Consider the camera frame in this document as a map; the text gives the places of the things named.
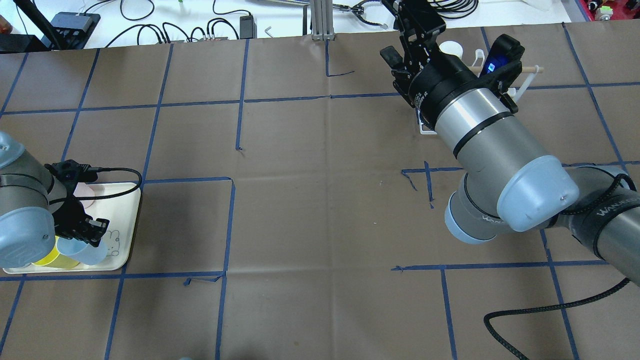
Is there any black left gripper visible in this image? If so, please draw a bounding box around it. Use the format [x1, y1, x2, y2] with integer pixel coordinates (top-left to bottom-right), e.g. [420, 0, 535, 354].
[44, 160, 110, 248]

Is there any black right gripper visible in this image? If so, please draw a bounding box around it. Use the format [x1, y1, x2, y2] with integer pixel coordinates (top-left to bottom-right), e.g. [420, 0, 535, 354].
[380, 0, 525, 123]

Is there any white ikea cup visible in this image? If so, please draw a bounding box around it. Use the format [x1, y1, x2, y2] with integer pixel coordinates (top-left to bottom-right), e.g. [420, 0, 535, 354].
[439, 40, 464, 59]

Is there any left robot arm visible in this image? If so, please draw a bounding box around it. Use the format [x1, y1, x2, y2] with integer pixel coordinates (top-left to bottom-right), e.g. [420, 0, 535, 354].
[0, 132, 110, 268]

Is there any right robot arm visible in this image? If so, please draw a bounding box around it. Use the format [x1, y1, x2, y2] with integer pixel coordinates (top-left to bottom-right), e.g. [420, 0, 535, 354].
[380, 0, 640, 284]

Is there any light blue cup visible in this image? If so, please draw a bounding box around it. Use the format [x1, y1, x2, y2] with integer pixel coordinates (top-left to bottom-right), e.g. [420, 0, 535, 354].
[55, 237, 108, 265]

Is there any white cup tray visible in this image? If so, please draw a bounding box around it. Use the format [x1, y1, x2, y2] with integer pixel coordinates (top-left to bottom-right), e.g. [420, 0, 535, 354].
[2, 181, 142, 275]

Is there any pink cup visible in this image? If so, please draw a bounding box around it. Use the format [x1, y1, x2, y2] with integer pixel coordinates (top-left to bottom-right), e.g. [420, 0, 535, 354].
[73, 182, 103, 210]

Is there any yellow cup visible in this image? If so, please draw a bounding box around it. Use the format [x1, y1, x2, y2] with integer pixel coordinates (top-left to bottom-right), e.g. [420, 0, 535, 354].
[32, 246, 66, 269]

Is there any white wire cup rack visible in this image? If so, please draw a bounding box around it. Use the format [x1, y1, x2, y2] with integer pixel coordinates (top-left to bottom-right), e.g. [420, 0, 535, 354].
[417, 48, 544, 136]

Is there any aluminium frame post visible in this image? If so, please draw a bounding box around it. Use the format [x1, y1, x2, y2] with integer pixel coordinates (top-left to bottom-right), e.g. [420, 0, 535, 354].
[310, 0, 335, 41]

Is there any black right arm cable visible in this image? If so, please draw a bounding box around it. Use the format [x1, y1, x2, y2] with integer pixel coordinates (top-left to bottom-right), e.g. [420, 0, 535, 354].
[483, 277, 631, 360]

